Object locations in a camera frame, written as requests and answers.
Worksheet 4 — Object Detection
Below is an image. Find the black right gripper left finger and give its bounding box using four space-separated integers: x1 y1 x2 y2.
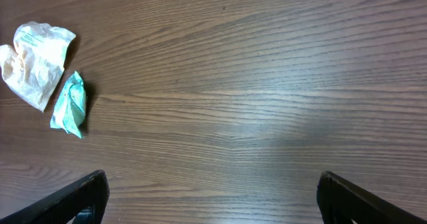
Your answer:
1 170 109 224

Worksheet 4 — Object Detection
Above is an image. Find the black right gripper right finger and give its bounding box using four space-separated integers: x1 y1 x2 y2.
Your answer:
316 171 426 224

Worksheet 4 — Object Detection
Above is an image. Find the teal snack packet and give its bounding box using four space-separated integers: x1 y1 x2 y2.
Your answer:
50 71 87 139

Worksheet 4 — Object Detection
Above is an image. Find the beige snack bag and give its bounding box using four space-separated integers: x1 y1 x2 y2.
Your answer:
1 21 76 112

